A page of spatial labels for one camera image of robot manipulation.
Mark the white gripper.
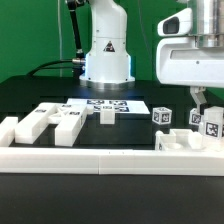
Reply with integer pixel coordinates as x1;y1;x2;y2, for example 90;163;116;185
156;37;224;114

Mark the white chair seat part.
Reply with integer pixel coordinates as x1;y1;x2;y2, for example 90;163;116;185
153;128;224;152

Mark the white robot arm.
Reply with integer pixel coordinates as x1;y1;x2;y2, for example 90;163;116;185
65;0;224;107

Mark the white tagged cube right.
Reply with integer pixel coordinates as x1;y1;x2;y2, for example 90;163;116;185
189;108;202;126

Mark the white tagged cube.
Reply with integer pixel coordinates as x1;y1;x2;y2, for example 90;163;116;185
189;108;202;126
152;107;172;125

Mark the white tagged cube left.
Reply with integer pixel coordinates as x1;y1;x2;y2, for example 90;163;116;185
152;107;172;125

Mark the white tag sheet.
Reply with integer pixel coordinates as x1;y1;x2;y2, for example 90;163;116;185
67;98;150;114

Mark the white U-shaped fence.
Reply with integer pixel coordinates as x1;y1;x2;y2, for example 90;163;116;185
0;117;224;176

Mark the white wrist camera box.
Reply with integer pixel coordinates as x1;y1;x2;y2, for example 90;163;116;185
157;8;193;37

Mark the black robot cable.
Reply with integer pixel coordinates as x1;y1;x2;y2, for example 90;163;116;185
27;0;88;78

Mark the white chair back frame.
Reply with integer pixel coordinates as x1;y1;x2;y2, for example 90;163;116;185
15;103;94;147

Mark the grey hanging cable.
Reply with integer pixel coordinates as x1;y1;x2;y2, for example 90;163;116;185
57;0;64;78

